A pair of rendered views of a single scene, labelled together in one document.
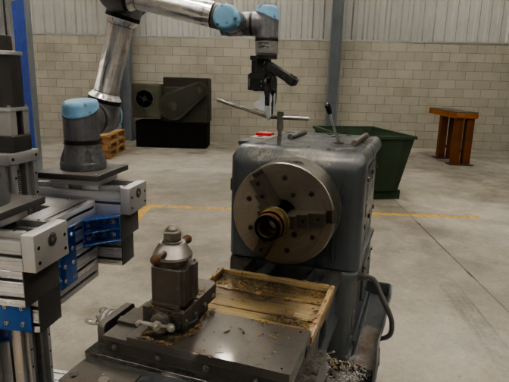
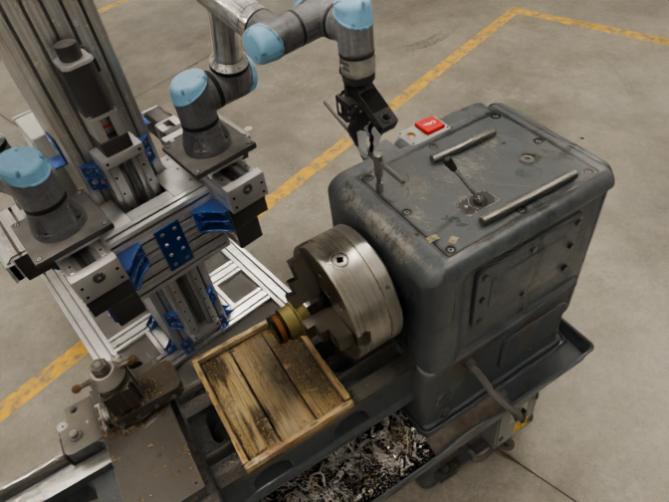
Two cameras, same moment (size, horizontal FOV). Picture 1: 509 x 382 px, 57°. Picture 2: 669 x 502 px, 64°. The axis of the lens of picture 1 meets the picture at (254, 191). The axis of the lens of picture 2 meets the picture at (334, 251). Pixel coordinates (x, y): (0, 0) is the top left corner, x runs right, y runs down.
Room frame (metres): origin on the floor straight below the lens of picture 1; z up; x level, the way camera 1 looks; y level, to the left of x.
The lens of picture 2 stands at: (0.80, -0.71, 2.12)
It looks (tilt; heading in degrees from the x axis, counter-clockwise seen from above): 46 degrees down; 46
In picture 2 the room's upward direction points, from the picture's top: 9 degrees counter-clockwise
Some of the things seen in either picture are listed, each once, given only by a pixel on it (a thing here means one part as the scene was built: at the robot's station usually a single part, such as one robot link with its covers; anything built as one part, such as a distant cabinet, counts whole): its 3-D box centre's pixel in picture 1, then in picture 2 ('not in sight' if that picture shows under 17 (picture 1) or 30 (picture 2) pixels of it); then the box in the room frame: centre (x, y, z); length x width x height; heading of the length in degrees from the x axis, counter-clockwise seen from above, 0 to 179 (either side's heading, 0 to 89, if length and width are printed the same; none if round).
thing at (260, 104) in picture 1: (262, 106); (355, 139); (1.60, -0.02, 1.38); 0.06 x 0.03 x 0.09; 71
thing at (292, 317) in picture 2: (272, 223); (290, 322); (1.26, -0.05, 1.08); 0.09 x 0.09 x 0.09; 71
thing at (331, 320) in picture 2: (310, 218); (334, 331); (1.30, -0.16, 1.09); 0.12 x 0.11 x 0.05; 71
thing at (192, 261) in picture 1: (176, 278); (118, 388); (0.90, 0.16, 1.07); 0.07 x 0.07 x 0.10; 71
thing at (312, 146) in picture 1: (310, 189); (461, 225); (1.79, -0.22, 1.06); 0.59 x 0.48 x 0.39; 161
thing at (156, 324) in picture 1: (179, 307); (139, 398); (0.92, 0.15, 0.99); 0.20 x 0.10 x 0.05; 161
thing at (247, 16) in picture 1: (235, 23); (316, 18); (1.62, 0.07, 1.65); 0.11 x 0.11 x 0.08; 81
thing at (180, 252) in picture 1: (172, 248); (105, 374); (0.89, 0.16, 1.13); 0.08 x 0.08 x 0.03
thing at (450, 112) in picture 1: (449, 134); not in sight; (9.64, -3.94, 0.50); 1.61 x 0.44 x 1.00; 178
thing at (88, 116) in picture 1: (82, 118); (194, 97); (1.59, 0.59, 1.33); 0.13 x 0.12 x 0.14; 171
